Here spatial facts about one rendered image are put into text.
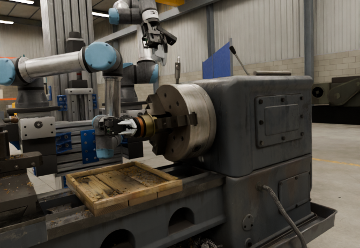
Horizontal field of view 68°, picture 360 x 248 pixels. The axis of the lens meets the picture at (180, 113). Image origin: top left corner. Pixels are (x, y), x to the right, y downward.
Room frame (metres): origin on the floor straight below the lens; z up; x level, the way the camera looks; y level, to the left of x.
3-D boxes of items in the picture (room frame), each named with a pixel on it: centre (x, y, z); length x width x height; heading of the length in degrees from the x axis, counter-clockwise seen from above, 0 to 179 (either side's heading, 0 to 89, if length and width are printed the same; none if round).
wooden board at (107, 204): (0.95, 0.23, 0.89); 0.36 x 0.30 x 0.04; 35
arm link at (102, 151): (1.20, 0.35, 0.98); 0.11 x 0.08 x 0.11; 178
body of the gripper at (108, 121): (1.05, 0.26, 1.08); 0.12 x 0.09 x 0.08; 35
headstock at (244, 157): (1.34, -0.31, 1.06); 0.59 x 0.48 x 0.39; 125
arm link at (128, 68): (1.61, 0.32, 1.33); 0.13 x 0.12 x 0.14; 101
